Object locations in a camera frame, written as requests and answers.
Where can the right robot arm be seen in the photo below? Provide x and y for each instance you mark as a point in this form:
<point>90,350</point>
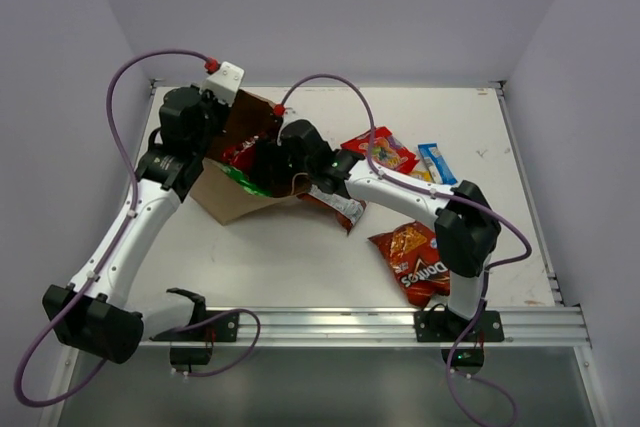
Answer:
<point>459,216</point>

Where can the red Doritos chip bag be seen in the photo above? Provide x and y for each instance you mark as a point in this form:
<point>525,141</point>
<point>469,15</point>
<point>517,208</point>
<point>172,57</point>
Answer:
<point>347,212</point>

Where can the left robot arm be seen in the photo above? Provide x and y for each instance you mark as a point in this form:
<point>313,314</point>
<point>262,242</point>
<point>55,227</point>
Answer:
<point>91,313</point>

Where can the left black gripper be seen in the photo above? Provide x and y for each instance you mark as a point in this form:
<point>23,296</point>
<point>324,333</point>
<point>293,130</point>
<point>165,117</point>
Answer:
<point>215,110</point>

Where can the blue snack bar wrapper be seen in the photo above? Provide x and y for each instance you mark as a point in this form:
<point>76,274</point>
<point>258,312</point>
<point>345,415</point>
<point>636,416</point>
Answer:
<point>436,164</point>

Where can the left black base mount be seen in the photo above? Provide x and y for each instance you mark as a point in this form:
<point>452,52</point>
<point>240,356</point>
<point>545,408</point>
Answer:
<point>193,346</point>

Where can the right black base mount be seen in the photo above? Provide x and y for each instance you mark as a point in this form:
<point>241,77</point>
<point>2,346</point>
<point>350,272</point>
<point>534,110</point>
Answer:
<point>467,339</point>

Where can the brown paper bag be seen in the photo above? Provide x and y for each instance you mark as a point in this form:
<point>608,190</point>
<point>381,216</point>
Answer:
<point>222,198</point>

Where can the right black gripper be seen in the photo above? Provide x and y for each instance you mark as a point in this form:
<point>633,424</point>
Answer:
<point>269,151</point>

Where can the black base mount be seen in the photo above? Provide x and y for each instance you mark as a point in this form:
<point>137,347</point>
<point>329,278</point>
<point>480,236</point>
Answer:
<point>467,339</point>
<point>193,346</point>

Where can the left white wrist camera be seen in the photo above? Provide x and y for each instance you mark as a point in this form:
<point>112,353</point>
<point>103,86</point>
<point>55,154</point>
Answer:
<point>223,81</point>

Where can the red patterned snack bag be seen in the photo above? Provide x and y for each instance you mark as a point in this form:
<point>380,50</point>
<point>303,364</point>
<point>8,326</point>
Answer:
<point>243,155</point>

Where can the aluminium front rail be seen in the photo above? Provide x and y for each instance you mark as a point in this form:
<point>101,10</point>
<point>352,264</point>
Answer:
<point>531,327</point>

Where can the red fruit gummies bag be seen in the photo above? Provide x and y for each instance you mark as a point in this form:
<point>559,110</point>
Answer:
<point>387,151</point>

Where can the yellow M&M's candy packet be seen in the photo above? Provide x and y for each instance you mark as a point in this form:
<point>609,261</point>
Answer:
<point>421,175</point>

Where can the green snack bag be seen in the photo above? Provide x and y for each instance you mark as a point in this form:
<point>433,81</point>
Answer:
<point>241,179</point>

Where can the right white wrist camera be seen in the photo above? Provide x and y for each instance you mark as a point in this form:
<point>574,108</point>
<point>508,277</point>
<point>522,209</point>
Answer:
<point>283,113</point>

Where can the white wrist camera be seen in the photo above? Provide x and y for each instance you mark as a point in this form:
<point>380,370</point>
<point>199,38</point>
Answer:
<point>223,81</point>
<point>283,113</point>

